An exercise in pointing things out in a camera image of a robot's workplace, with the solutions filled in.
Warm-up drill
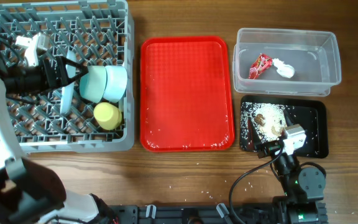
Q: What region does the black plastic tray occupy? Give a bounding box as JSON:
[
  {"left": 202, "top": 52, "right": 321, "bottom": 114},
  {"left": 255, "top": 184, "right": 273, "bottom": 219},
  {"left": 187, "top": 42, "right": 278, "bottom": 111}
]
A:
[{"left": 239, "top": 95, "right": 329, "bottom": 158}]

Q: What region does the red plastic serving tray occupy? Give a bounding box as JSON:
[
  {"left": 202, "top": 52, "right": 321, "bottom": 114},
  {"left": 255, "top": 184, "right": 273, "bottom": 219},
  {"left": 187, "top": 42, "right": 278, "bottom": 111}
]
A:
[{"left": 140, "top": 36, "right": 235, "bottom": 152}]

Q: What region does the leftover rice and food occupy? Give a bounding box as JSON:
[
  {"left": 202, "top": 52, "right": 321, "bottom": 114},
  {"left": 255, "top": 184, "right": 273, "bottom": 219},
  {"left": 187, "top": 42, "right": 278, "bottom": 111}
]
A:
[{"left": 240, "top": 102, "right": 287, "bottom": 143}]

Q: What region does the large light blue plate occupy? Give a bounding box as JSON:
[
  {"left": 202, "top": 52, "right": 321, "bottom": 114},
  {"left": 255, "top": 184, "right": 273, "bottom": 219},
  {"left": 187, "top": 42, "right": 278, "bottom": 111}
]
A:
[{"left": 60, "top": 50, "right": 76, "bottom": 114}]

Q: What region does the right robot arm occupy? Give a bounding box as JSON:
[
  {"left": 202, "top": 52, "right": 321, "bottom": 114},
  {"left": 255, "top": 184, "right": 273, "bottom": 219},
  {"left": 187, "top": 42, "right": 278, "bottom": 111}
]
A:
[{"left": 242, "top": 111, "right": 328, "bottom": 223}]

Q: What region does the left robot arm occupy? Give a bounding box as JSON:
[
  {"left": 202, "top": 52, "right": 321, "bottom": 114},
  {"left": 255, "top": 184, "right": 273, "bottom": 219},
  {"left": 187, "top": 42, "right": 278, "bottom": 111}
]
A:
[{"left": 0, "top": 33, "right": 120, "bottom": 223}]

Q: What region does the white napkin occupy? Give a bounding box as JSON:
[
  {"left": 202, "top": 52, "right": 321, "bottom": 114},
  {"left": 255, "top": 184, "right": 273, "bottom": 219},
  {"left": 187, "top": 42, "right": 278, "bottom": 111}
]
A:
[{"left": 272, "top": 58, "right": 295, "bottom": 78}]

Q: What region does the red snack wrapper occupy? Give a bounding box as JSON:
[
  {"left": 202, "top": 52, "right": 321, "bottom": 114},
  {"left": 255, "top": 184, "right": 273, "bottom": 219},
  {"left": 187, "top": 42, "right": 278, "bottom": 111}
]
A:
[{"left": 248, "top": 54, "right": 273, "bottom": 80}]

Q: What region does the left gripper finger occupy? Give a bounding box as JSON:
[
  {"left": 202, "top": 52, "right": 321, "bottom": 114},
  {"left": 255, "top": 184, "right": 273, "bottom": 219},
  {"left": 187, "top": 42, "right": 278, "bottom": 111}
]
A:
[
  {"left": 63, "top": 59, "right": 89, "bottom": 85},
  {"left": 55, "top": 56, "right": 70, "bottom": 87}
]

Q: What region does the grey plastic dishwasher rack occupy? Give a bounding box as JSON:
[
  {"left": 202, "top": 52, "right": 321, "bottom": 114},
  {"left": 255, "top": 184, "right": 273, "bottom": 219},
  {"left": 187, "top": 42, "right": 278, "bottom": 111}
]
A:
[{"left": 0, "top": 1, "right": 135, "bottom": 153}]

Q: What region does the green bowl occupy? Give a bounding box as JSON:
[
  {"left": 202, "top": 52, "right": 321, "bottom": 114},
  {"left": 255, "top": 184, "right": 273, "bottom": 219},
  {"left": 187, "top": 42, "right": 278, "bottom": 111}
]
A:
[{"left": 79, "top": 66, "right": 107, "bottom": 103}]

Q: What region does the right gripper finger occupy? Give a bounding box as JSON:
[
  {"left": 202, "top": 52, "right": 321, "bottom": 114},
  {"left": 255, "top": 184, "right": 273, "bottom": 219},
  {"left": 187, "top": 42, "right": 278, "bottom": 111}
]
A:
[
  {"left": 247, "top": 119, "right": 262, "bottom": 144},
  {"left": 283, "top": 109, "right": 296, "bottom": 126}
]

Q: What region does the yellow plastic cup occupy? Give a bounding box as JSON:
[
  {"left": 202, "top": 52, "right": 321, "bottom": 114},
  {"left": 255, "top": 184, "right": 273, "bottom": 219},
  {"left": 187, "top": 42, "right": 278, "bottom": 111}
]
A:
[{"left": 93, "top": 102, "right": 122, "bottom": 130}]

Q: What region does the clear plastic waste bin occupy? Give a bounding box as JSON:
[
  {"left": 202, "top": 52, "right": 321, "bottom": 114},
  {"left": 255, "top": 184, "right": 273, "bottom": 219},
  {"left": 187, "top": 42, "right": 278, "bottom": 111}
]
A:
[{"left": 232, "top": 28, "right": 342, "bottom": 96}]

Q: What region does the small light blue saucer bowl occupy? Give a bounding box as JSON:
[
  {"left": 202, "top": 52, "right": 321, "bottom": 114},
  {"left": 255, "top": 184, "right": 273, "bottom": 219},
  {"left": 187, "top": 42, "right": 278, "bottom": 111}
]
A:
[{"left": 103, "top": 65, "right": 128, "bottom": 103}]

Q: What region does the right black cable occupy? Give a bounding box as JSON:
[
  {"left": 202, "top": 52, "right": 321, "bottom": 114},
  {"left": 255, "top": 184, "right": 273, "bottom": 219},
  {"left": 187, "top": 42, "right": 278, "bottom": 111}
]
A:
[{"left": 228, "top": 146, "right": 287, "bottom": 224}]

